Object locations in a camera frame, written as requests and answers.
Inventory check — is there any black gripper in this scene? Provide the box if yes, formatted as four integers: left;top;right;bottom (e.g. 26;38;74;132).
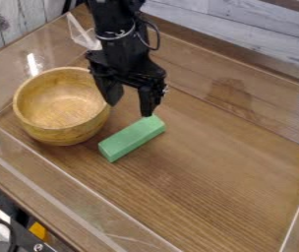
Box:
83;28;169;118

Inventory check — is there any green rectangular block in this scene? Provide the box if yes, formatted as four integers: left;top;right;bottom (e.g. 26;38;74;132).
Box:
98;115;165;162

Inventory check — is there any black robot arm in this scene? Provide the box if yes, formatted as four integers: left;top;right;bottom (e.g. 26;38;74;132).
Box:
85;0;166;117

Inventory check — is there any brown wooden bowl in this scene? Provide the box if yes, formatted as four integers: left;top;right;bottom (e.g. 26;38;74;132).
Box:
12;67;110;146

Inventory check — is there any yellow tag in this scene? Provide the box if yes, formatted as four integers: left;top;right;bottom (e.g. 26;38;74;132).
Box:
29;222;47;241

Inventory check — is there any clear acrylic corner bracket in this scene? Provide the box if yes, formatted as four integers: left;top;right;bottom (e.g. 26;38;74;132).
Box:
65;13;102;50

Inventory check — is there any clear acrylic tray wall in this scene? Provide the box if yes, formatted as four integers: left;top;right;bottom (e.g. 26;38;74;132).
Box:
0;127;182;252

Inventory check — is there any black cable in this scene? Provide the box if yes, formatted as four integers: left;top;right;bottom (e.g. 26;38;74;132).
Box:
0;218;18;252

